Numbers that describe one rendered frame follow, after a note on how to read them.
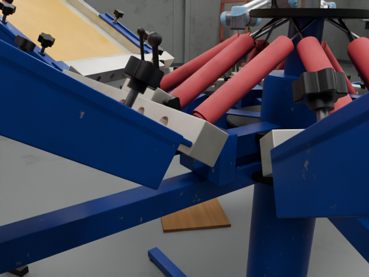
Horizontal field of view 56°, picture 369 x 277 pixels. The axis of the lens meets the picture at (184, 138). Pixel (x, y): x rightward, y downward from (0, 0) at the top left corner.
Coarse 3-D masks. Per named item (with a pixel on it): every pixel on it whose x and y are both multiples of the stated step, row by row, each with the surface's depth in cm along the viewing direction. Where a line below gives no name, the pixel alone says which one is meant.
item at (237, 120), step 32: (320, 0) 90; (288, 32) 95; (320, 32) 91; (288, 64) 95; (288, 96) 91; (288, 128) 94; (256, 192) 108; (256, 224) 109; (288, 224) 102; (256, 256) 112; (288, 256) 106
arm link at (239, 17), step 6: (234, 6) 169; (240, 6) 168; (234, 12) 168; (240, 12) 168; (246, 12) 169; (234, 18) 169; (240, 18) 168; (246, 18) 170; (234, 24) 170; (240, 24) 169; (246, 24) 174
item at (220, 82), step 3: (216, 81) 155; (219, 81) 155; (222, 81) 155; (225, 81) 155; (261, 81) 157; (216, 84) 155; (219, 84) 156; (222, 84) 156; (258, 84) 161; (261, 84) 158; (210, 87) 156; (213, 87) 157; (216, 87) 156; (219, 87) 156; (207, 90) 156; (210, 90) 156; (213, 90) 156
